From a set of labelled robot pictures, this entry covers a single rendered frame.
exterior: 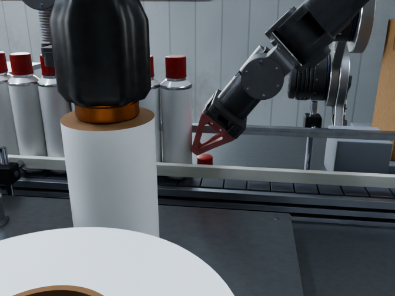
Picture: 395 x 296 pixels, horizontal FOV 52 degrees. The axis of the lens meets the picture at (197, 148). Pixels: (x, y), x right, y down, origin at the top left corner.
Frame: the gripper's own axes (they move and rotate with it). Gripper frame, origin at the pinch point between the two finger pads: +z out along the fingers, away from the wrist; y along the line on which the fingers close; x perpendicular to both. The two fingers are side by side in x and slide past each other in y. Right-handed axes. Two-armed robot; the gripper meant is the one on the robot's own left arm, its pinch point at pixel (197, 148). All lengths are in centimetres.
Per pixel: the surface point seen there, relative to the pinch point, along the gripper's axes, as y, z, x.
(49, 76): 1.9, 4.9, -26.3
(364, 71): -240, -31, 89
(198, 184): 3.6, 3.7, 3.6
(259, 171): 4.2, -4.8, 9.5
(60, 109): 2.4, 8.3, -21.9
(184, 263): 43.7, -10.6, -1.8
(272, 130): -3.1, -9.7, 8.3
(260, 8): -246, -19, 2
